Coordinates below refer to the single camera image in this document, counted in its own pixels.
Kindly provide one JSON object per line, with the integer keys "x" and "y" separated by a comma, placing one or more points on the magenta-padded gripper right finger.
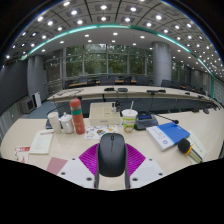
{"x": 135, "y": 160}

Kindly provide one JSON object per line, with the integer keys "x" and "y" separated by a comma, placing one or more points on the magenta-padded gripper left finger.
{"x": 89, "y": 160}

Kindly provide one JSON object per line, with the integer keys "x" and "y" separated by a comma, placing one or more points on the black computer mouse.
{"x": 112, "y": 155}

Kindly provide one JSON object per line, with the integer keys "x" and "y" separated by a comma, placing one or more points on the pink mouse pad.
{"x": 56, "y": 165}

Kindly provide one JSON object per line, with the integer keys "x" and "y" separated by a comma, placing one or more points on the colourful sticker sheet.
{"x": 96, "y": 132}

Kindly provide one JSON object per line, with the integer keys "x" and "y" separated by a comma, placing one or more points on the printed paper drink cup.
{"x": 129, "y": 122}

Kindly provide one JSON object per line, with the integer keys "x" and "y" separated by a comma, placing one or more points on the blue and white book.
{"x": 168, "y": 135}

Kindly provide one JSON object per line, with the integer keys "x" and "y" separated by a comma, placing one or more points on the red drink bottle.
{"x": 77, "y": 118}

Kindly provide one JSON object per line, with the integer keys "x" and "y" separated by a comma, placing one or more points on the white paper booklet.
{"x": 41, "y": 142}

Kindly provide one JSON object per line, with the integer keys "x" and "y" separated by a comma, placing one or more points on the black foam handheld microphone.
{"x": 184, "y": 146}

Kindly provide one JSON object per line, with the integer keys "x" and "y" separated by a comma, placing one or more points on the white paper cup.
{"x": 54, "y": 122}

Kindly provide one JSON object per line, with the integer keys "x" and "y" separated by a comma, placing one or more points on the red and white booklet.
{"x": 22, "y": 154}

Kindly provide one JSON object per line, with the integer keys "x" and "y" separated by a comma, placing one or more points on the white standing board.
{"x": 38, "y": 99}

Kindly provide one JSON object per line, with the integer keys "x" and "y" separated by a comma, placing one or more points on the group of dark chairs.
{"x": 106, "y": 81}

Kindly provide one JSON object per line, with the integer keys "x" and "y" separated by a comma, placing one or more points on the grey microwave oven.
{"x": 27, "y": 105}

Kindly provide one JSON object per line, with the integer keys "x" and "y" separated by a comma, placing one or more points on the group of ceiling lights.
{"x": 103, "y": 7}

